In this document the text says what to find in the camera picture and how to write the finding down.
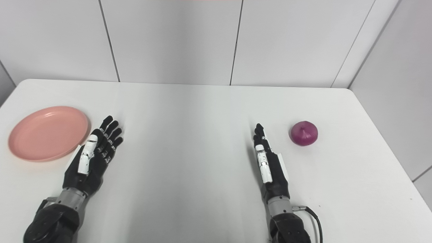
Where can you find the pink plate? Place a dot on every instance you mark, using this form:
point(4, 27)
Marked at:
point(47, 133)

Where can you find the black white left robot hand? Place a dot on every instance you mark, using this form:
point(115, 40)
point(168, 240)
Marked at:
point(96, 162)

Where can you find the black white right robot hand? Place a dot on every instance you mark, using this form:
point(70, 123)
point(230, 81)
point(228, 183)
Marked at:
point(275, 179)

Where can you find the purple red onion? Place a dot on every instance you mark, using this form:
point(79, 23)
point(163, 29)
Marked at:
point(304, 133)

